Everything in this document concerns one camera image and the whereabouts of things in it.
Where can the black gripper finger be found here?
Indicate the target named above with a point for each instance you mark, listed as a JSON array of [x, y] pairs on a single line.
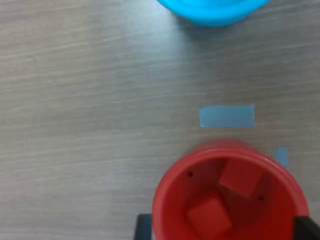
[[143, 228], [308, 230]]

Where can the red cube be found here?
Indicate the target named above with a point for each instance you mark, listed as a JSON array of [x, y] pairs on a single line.
[[240, 178], [208, 217]]

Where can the red plastic cup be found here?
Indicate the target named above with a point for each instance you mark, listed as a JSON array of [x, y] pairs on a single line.
[[175, 200]]

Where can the blue tape piece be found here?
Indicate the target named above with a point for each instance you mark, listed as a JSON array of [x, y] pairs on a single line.
[[281, 156], [227, 116]]

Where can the blue plastic cup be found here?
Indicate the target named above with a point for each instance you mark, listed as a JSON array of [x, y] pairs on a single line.
[[212, 15]]

